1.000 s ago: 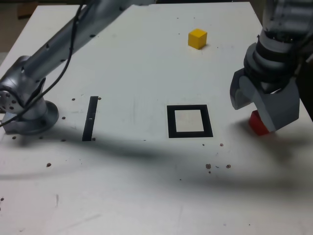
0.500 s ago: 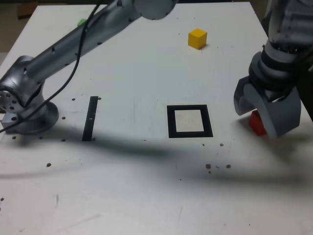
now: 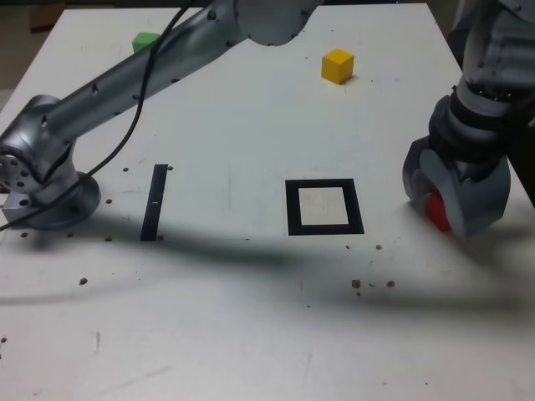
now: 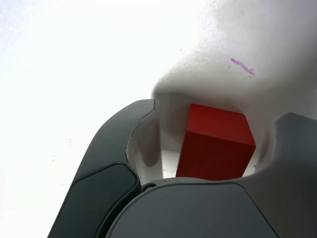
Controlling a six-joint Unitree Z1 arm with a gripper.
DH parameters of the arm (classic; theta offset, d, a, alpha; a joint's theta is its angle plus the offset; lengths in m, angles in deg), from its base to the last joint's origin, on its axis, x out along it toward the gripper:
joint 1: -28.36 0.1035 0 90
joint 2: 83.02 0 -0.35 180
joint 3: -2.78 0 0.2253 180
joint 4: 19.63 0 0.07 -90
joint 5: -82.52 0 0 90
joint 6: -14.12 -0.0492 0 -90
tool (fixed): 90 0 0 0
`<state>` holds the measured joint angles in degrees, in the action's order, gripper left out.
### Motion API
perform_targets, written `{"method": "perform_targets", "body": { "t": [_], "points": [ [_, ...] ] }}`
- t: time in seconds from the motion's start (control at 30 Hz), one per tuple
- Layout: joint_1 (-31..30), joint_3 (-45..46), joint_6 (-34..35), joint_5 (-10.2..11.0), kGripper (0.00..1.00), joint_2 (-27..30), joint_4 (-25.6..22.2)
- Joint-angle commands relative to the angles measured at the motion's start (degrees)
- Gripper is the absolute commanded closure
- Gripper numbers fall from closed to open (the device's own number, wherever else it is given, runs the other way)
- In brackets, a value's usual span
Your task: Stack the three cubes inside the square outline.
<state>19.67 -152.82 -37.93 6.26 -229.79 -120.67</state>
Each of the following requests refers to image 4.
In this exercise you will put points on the red cube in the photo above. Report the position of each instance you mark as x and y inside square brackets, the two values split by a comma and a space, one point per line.
[215, 148]

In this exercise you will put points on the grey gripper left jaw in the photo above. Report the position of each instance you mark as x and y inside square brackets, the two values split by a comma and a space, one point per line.
[106, 148]

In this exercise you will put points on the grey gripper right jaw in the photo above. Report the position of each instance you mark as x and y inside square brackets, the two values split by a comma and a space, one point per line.
[198, 213]

